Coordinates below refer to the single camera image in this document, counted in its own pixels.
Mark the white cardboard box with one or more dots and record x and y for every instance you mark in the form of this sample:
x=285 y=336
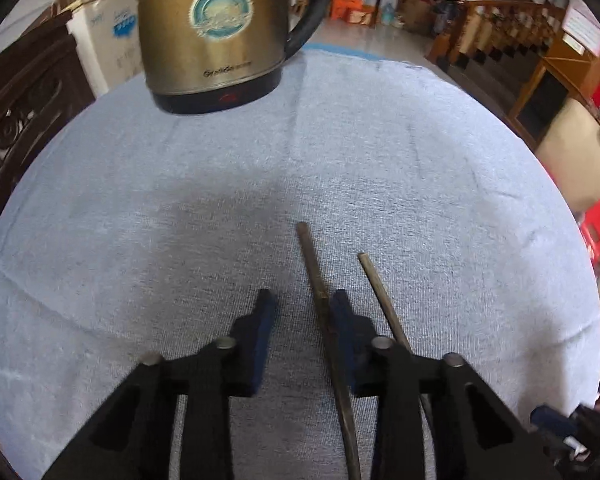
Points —
x=105 y=45

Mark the wooden staircase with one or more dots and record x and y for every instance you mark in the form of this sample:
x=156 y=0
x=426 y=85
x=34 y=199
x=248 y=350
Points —
x=505 y=25

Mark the large water jug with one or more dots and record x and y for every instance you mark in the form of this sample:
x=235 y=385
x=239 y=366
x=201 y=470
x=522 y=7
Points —
x=387 y=14

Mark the dark carved wooden chair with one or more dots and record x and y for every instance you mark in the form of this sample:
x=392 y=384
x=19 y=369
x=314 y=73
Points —
x=20 y=100

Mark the dark wooden chopstick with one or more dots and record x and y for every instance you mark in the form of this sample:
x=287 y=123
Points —
x=312 y=270
x=380 y=290

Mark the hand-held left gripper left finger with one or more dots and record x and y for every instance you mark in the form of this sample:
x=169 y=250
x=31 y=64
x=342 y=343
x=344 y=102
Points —
x=262 y=340

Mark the pink wall calendar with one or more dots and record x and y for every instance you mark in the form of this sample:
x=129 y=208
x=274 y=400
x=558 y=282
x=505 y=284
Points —
x=585 y=27

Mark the grey tablecloth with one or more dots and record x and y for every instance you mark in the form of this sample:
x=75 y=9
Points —
x=130 y=210

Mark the orange cardboard box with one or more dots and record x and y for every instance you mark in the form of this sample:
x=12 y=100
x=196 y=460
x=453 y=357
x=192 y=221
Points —
x=344 y=6
x=364 y=17

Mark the gold electric kettle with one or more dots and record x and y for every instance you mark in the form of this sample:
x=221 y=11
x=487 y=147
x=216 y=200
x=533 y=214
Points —
x=205 y=60

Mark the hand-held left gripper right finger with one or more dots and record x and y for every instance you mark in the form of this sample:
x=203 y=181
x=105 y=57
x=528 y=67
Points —
x=341 y=325

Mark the brown cardboard box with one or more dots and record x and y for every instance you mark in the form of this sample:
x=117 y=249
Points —
x=415 y=12

